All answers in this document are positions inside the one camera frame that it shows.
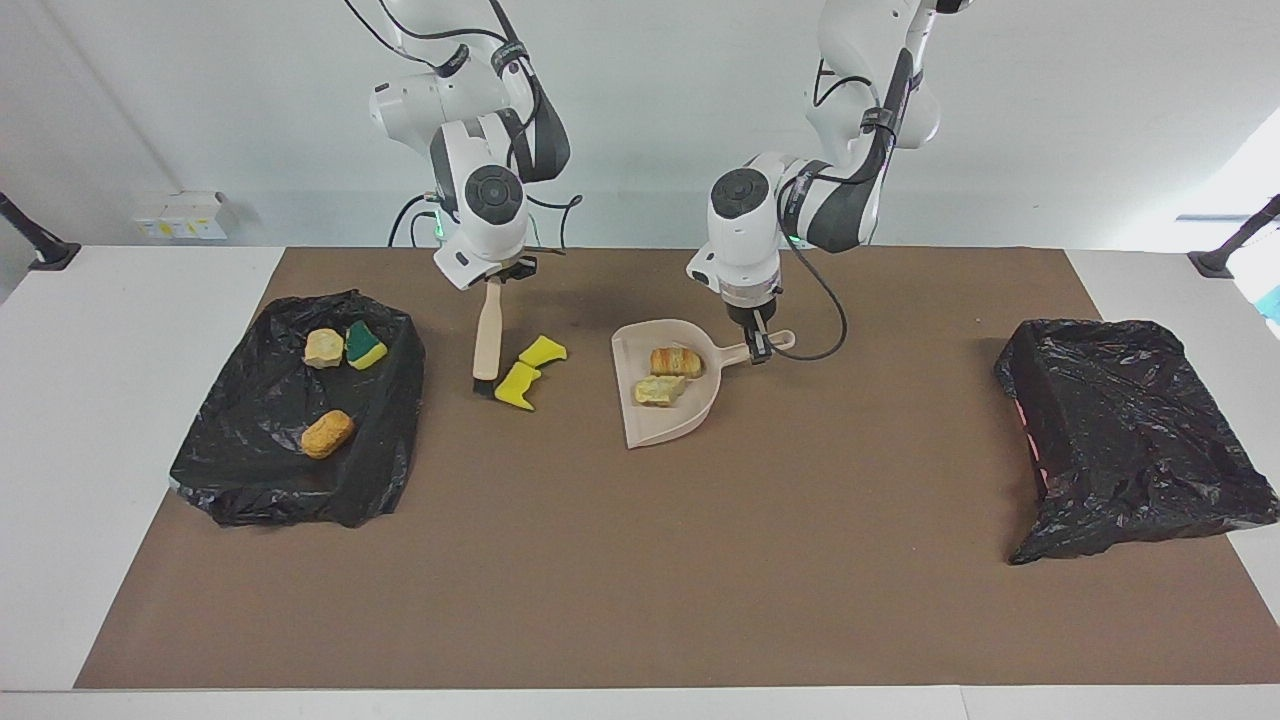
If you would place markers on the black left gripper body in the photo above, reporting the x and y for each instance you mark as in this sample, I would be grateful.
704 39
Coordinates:
752 312

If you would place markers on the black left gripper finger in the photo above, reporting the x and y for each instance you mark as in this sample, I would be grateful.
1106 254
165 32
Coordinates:
753 342
766 340

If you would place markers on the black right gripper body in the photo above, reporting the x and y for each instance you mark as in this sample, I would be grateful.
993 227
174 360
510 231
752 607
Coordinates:
515 268

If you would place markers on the orange striped croissant toy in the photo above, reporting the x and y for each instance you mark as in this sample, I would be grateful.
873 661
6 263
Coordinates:
677 362

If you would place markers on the small yellow sponge piece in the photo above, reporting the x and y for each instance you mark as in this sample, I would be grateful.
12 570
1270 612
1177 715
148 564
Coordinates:
542 351

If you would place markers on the pale bread piece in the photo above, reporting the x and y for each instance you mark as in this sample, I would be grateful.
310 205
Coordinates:
660 390

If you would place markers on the large yellow sponge piece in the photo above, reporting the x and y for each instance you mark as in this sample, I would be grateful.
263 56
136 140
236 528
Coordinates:
518 387

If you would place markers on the beige plastic dustpan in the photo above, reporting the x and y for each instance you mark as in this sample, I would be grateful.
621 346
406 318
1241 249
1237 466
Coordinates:
660 425

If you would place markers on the yellow green scrub sponge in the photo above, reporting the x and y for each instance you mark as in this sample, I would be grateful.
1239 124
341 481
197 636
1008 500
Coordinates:
366 346

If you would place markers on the pale round bun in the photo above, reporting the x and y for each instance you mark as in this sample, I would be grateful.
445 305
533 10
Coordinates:
323 349

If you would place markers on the golden brown bread roll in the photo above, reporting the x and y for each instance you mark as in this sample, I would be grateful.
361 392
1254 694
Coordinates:
327 434

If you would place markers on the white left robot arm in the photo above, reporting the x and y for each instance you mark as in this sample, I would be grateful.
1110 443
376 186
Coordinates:
745 240

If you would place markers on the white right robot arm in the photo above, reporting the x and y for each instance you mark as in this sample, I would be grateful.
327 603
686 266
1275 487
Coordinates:
490 230

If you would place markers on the black bag lined pink bin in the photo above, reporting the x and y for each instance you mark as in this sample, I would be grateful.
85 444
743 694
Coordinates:
1130 430

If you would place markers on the brown table mat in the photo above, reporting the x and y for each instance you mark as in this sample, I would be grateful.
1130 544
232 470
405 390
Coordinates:
640 620

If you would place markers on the black clamp stand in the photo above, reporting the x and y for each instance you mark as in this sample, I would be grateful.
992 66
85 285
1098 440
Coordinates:
50 252
1215 262

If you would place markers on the teal plastic object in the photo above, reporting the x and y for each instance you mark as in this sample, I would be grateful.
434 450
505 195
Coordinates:
1272 305

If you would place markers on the white wall socket box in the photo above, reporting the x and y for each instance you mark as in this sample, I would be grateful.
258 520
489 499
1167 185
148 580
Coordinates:
180 216

